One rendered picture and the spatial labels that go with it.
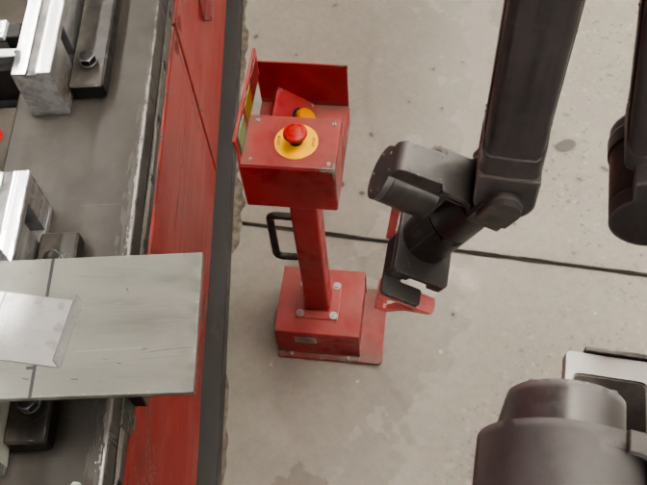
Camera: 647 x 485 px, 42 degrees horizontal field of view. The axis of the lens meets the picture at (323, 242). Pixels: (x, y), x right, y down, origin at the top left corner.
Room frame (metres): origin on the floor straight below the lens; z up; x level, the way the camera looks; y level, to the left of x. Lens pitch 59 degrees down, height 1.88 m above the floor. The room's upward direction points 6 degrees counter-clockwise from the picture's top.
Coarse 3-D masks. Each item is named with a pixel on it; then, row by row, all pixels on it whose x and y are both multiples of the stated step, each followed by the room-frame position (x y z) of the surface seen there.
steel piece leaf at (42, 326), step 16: (16, 304) 0.50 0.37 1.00; (32, 304) 0.49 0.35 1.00; (48, 304) 0.49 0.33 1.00; (64, 304) 0.49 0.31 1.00; (80, 304) 0.49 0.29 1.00; (0, 320) 0.48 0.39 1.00; (16, 320) 0.47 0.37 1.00; (32, 320) 0.47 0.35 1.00; (48, 320) 0.47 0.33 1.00; (64, 320) 0.47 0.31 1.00; (0, 336) 0.46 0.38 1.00; (16, 336) 0.45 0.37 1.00; (32, 336) 0.45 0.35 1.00; (48, 336) 0.45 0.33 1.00; (64, 336) 0.44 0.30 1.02; (0, 352) 0.43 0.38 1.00; (16, 352) 0.43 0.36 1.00; (32, 352) 0.43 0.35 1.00; (48, 352) 0.43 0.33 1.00; (64, 352) 0.43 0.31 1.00
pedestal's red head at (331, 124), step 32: (288, 64) 1.01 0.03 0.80; (320, 64) 1.00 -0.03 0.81; (288, 96) 1.00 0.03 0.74; (320, 96) 1.00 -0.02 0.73; (256, 128) 0.90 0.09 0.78; (320, 128) 0.89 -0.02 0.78; (256, 160) 0.84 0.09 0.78; (288, 160) 0.83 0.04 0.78; (320, 160) 0.82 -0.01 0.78; (256, 192) 0.83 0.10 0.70; (288, 192) 0.82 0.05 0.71; (320, 192) 0.81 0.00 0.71
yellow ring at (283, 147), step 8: (280, 136) 0.88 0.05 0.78; (312, 136) 0.87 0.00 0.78; (280, 144) 0.86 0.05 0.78; (288, 144) 0.86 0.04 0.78; (304, 144) 0.86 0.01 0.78; (312, 144) 0.86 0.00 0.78; (280, 152) 0.85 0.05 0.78; (288, 152) 0.85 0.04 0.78; (296, 152) 0.84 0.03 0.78; (304, 152) 0.84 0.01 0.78; (312, 152) 0.84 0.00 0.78
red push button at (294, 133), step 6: (288, 126) 0.88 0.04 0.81; (294, 126) 0.87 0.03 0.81; (300, 126) 0.87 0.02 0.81; (288, 132) 0.86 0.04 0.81; (294, 132) 0.86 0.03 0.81; (300, 132) 0.86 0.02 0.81; (306, 132) 0.86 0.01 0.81; (288, 138) 0.85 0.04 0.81; (294, 138) 0.85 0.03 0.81; (300, 138) 0.85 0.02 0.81; (294, 144) 0.86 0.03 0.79; (300, 144) 0.86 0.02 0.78
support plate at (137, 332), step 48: (0, 288) 0.52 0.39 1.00; (96, 288) 0.51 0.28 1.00; (144, 288) 0.50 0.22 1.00; (192, 288) 0.49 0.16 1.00; (96, 336) 0.44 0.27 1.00; (144, 336) 0.44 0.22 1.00; (192, 336) 0.43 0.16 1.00; (0, 384) 0.40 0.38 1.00; (48, 384) 0.39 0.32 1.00; (96, 384) 0.38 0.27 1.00; (144, 384) 0.38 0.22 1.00; (192, 384) 0.37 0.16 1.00
